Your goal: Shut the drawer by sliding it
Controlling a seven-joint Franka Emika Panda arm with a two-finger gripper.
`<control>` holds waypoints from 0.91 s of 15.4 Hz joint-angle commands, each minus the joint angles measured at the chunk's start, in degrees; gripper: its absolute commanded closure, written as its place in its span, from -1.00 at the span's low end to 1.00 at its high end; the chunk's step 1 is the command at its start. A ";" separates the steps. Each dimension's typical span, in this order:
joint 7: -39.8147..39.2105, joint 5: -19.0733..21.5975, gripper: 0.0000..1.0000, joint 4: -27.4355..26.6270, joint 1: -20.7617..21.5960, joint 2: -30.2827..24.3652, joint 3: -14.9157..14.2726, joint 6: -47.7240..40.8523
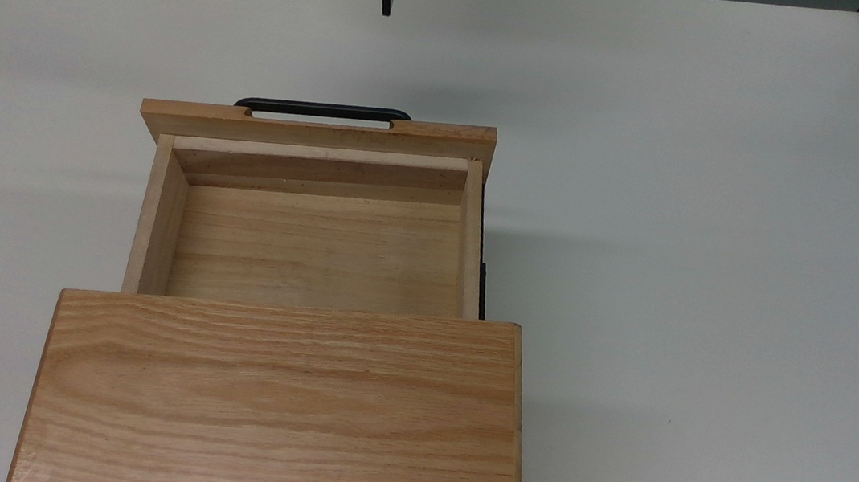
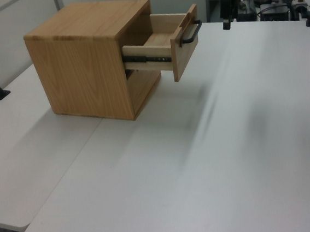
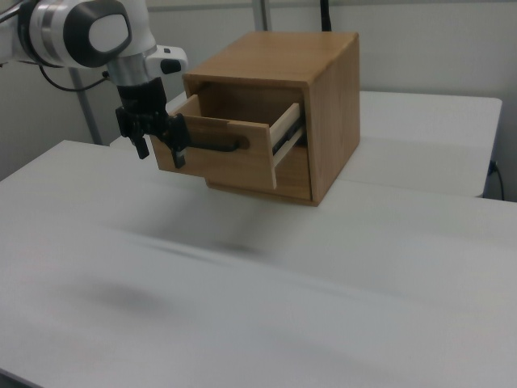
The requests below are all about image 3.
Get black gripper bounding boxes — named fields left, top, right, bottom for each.
left=115, top=77, right=191, bottom=170

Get wooden drawer with black handle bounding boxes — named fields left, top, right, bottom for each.
left=155, top=93, right=305, bottom=190

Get wooden drawer cabinet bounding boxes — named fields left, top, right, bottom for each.
left=182, top=31, right=360, bottom=208

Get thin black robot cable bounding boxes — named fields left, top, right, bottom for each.
left=38, top=64, right=111, bottom=92

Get wooden drawer without handle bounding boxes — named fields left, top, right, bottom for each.
left=206, top=143, right=314, bottom=203

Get black camera stand pole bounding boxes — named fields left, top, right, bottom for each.
left=319, top=0, right=334, bottom=32

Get black power cable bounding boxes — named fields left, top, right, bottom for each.
left=487, top=159, right=506, bottom=201

